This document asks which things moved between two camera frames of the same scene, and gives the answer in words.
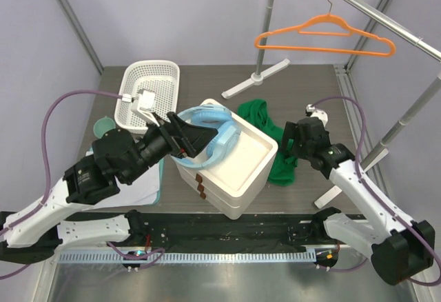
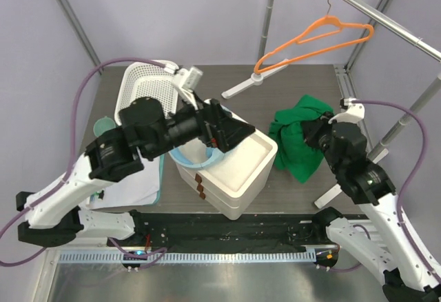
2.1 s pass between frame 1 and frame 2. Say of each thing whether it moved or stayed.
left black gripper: moved
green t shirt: moved
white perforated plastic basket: stayed
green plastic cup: stayed
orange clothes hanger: moved
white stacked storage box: stayed
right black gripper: moved
